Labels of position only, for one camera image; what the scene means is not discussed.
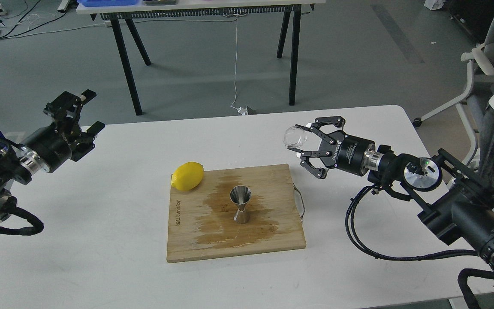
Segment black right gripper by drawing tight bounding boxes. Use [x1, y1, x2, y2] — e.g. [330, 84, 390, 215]
[288, 116, 377, 179]

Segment background white table black legs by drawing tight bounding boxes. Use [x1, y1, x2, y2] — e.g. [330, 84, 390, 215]
[76, 0, 327, 116]

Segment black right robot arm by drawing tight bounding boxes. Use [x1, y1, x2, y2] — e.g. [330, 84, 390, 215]
[283, 117, 494, 309]

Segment white hanging cable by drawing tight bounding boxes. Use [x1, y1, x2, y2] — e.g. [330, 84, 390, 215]
[230, 15, 252, 115]

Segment small clear glass cup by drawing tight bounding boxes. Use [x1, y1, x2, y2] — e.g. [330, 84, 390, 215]
[283, 125, 310, 151]

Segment steel double jigger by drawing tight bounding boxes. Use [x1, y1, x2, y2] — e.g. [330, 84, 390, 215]
[229, 185, 251, 224]

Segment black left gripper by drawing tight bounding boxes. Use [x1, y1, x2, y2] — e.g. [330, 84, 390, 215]
[21, 90, 105, 173]

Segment yellow lemon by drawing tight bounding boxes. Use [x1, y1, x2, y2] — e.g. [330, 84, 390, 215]
[171, 162, 204, 191]

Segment bamboo cutting board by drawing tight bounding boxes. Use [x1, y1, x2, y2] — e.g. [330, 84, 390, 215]
[166, 164, 306, 263]

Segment blue plastic tray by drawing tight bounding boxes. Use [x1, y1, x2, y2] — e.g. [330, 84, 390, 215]
[77, 0, 139, 7]

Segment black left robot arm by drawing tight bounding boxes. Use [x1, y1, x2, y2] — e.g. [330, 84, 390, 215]
[0, 90, 105, 236]

